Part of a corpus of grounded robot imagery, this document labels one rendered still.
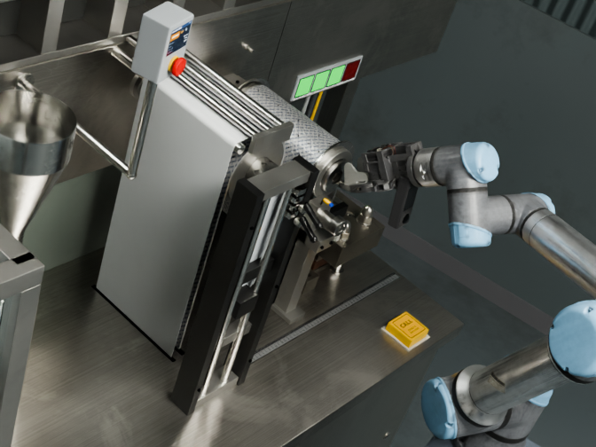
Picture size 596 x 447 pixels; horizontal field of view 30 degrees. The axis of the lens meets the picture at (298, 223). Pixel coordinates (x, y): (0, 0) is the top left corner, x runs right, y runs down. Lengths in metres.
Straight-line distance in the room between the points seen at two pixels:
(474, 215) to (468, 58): 1.92
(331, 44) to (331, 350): 0.75
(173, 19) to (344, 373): 0.98
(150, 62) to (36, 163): 0.22
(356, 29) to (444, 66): 1.27
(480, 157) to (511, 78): 1.87
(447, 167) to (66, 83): 0.71
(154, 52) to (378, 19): 1.21
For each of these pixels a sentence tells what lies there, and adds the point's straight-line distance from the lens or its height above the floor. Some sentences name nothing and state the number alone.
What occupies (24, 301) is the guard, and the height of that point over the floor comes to 1.55.
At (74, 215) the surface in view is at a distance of 2.34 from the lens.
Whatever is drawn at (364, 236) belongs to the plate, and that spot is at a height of 1.03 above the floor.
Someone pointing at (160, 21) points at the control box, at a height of 1.71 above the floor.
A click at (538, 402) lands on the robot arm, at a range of 2.20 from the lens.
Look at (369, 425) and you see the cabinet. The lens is 2.65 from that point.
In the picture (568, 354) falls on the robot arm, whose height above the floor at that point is 1.41.
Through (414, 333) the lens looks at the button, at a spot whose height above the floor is 0.92.
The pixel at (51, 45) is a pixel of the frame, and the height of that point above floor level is 1.47.
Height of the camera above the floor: 2.48
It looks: 36 degrees down
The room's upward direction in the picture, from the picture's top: 20 degrees clockwise
